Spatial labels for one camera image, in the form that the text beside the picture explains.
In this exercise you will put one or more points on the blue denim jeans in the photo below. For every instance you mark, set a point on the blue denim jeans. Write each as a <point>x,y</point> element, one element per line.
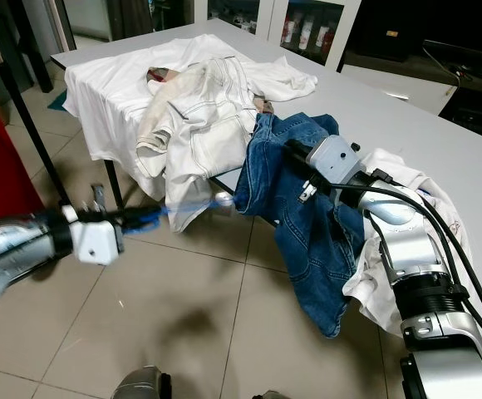
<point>307,241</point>

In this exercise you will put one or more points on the white printed t-shirt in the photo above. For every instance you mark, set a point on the white printed t-shirt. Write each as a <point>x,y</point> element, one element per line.
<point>374,291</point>

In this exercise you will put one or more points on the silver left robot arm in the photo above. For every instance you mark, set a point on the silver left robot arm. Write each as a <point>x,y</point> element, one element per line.
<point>17,249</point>

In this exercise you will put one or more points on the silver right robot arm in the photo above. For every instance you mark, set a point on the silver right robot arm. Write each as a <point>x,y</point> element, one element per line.
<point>407,249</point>

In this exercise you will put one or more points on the white crumpled garment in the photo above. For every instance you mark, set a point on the white crumpled garment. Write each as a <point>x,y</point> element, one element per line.
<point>287,81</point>

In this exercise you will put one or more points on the cream white jeans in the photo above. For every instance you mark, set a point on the cream white jeans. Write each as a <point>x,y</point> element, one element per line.
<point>212,141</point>

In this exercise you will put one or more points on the white table with black legs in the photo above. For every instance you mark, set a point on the white table with black legs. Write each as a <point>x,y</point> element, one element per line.
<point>399,116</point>

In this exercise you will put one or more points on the red white bottle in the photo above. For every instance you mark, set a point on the red white bottle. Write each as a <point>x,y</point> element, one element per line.
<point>310,35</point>
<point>292,32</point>
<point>327,40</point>

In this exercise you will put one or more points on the red shirt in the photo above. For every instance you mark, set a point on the red shirt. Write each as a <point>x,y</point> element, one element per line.
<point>4,183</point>

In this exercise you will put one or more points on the large white draped t-shirt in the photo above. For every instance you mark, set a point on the large white draped t-shirt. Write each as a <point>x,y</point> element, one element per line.
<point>108,100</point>

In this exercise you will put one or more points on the black garment rack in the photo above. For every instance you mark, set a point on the black garment rack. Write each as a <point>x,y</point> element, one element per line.
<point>27,125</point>

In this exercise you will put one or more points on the teal floor mat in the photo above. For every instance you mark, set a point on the teal floor mat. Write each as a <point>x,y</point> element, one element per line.
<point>58,101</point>

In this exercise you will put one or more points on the white glass-door cabinet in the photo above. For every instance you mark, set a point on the white glass-door cabinet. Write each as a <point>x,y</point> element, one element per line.
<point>270,21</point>

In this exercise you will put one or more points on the tall black speaker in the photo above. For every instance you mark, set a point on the tall black speaker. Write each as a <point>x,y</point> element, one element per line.
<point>382,21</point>

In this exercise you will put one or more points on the grey robot left leg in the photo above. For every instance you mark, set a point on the grey robot left leg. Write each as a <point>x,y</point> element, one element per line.
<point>141,384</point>

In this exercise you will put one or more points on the grey robot leg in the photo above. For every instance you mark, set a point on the grey robot leg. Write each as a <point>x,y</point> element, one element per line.
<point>270,396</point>
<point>141,384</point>

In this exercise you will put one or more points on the dark TV stand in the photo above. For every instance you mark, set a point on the dark TV stand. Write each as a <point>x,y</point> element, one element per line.
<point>474,100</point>

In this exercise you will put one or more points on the grey brown curtain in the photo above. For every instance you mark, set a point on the grey brown curtain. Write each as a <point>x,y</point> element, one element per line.
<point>129,17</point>

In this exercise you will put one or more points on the grey robot right leg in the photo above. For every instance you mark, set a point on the grey robot right leg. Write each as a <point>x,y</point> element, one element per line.
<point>270,396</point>

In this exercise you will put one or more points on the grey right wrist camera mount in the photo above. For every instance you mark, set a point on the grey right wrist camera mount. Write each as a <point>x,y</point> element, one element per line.
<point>334,158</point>

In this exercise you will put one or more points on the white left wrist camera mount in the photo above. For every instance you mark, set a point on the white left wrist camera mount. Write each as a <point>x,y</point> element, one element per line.
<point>100,243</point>

